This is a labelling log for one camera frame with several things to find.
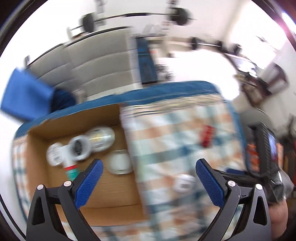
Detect left grey padded chair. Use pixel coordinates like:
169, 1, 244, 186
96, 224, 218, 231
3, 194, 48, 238
26, 44, 81, 92

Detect grey padded chair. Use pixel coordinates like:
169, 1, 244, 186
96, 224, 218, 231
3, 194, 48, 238
26, 44, 81, 92
65, 27, 142, 100

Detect small white floss case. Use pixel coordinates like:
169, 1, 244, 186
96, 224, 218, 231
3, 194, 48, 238
173, 174, 196, 194

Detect dark wooden chair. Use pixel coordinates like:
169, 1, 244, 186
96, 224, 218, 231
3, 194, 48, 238
241, 62, 290, 107

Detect blue folded mat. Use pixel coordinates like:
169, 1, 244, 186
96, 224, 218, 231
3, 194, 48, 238
1, 69, 54, 121

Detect small red box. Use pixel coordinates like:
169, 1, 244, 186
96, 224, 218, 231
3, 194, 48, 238
201, 125, 215, 148

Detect small barbell on floor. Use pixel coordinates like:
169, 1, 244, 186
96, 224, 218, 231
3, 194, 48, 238
171, 36, 242, 55

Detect dark blue knit bag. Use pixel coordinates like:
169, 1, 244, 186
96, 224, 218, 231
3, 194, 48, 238
50, 89, 77, 113

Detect grey metal tin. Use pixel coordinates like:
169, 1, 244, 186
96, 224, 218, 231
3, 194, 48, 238
86, 126, 115, 152

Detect orange white patterned bag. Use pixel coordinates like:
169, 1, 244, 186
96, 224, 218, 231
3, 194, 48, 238
246, 143, 283, 172

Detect grey tape roll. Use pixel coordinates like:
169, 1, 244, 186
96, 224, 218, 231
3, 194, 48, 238
107, 149, 133, 175

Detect right grey padded chair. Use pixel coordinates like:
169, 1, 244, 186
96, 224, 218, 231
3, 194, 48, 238
65, 27, 142, 100

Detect white green tube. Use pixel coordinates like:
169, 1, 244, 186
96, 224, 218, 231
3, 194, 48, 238
60, 145, 80, 181

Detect white cream jar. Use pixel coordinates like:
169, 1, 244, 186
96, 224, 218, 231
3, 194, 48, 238
46, 143, 65, 167

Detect plaid checkered tablecloth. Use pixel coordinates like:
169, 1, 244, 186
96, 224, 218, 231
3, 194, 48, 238
12, 81, 245, 240

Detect cardboard box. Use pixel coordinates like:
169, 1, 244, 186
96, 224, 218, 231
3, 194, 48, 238
26, 104, 147, 226

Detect black blue weight bench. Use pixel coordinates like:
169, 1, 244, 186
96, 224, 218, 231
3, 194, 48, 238
136, 38, 158, 85

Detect black lidded white jar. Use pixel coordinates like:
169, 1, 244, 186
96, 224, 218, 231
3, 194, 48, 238
68, 135, 92, 161

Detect large barbell on rack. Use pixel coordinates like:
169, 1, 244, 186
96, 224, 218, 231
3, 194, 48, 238
68, 6, 197, 34

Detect grey folding chair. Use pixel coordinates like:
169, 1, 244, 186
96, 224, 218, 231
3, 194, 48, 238
239, 108, 274, 130

